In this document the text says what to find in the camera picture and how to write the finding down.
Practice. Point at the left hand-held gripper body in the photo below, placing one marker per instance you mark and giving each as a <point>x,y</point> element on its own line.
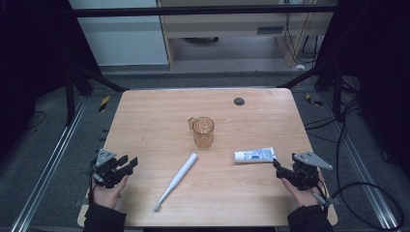
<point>106,169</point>

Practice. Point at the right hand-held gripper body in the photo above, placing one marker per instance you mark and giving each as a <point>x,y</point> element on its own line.
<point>306,172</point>

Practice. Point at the white blue toothpaste tube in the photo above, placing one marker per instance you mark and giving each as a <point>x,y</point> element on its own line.
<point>254,155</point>

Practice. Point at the white electric toothbrush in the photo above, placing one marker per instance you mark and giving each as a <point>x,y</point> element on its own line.
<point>179,177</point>

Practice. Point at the clear amber cup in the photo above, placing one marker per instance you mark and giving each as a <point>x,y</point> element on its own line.
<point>203,135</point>

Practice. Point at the person's right hand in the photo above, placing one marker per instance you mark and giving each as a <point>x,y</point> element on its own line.
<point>303,196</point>

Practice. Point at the person's left hand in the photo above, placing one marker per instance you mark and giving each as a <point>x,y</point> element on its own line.
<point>108,195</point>

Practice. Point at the grey tape piece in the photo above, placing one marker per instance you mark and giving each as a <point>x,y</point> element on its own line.
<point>79,202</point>
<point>335,201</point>

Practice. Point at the yellow black floor tape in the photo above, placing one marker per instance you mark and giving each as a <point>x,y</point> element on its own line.
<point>312,100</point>
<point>104,103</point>

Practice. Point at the dark round table grommet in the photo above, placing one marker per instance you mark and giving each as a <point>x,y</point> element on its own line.
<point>239,101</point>

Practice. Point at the black metal stand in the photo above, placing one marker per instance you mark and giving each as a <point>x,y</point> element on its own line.
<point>69,96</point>
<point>337,93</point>

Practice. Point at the small white floor object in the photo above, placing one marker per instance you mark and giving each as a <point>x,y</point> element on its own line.
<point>300,67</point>

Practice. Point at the white cabinet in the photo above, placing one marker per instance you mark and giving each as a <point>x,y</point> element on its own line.
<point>122,42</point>

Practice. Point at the black curtain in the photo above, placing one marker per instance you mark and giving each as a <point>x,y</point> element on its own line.
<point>32,64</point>
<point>380,64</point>

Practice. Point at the light wooden desk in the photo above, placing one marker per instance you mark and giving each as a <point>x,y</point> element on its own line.
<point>225,27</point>

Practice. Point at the black horizontal bar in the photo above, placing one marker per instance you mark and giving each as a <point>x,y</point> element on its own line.
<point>193,11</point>

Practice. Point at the aluminium floor rail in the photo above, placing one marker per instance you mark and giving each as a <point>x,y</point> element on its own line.
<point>48,164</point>
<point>361,164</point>

